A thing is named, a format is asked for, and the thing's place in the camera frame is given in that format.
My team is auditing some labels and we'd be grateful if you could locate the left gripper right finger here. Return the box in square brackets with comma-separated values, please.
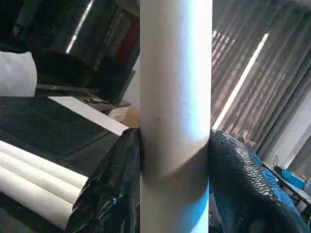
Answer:
[207, 130, 309, 233]

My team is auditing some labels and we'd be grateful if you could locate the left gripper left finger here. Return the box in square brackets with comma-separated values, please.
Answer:
[65, 128, 142, 233]

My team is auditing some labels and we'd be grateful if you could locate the black table mat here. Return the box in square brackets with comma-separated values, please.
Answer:
[0, 96, 127, 233]

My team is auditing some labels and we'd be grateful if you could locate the grey curtain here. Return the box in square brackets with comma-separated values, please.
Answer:
[211, 0, 311, 170]

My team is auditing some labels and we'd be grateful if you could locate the glossy black box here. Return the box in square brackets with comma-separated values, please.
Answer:
[0, 0, 140, 102]

